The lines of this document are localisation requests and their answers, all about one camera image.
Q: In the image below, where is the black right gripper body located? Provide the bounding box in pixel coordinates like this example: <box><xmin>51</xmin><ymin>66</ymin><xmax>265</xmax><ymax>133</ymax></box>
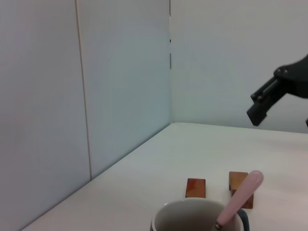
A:
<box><xmin>273</xmin><ymin>54</ymin><xmax>308</xmax><ymax>100</ymax></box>

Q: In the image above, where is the pink handled metal spoon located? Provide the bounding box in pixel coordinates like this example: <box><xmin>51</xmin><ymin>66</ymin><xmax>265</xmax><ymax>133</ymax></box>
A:
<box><xmin>215</xmin><ymin>170</ymin><xmax>264</xmax><ymax>229</ymax></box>

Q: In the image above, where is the grey ceramic cup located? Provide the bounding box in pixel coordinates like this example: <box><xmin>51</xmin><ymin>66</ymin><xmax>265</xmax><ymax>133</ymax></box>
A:
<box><xmin>150</xmin><ymin>199</ymin><xmax>250</xmax><ymax>231</ymax></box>

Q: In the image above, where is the tall light wooden block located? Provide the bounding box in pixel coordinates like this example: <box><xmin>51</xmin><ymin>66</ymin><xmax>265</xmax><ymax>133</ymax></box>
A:
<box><xmin>228</xmin><ymin>171</ymin><xmax>254</xmax><ymax>209</ymax></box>

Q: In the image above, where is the flat dark wooden block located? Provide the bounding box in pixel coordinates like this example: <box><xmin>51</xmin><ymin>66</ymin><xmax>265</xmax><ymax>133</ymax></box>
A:
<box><xmin>185</xmin><ymin>178</ymin><xmax>207</xmax><ymax>199</ymax></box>

